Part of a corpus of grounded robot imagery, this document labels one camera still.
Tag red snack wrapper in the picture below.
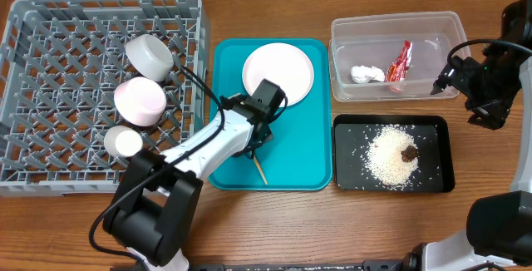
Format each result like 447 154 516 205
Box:
385 41 412 93

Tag black plastic tray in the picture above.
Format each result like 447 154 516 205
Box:
332 114 455 192

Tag teal plastic serving tray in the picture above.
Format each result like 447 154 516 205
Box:
209 38 333 191

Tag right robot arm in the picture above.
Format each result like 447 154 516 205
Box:
397 0 531 271

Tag wooden chopstick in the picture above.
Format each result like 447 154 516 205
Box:
253 155 268 185

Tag small pink plate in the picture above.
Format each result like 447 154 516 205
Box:
113 76 166 126

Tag clear plastic wrap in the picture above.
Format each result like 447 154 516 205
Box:
350 66 386 84

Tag clear plastic waste bin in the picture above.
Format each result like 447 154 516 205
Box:
329 11 467 102

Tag large white round plate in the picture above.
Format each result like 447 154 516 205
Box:
242 42 314 106

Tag grey round bowl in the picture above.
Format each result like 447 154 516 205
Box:
125 34 174 81

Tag grey plastic dish rack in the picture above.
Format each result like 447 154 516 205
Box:
1 0 210 197

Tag white plastic cup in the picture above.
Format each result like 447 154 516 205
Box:
104 126 143 157

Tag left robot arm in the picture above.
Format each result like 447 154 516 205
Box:
94 80 288 270

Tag white rice pile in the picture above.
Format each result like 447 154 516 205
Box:
347 124 443 192

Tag brown food scrap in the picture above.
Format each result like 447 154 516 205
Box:
401 145 419 163

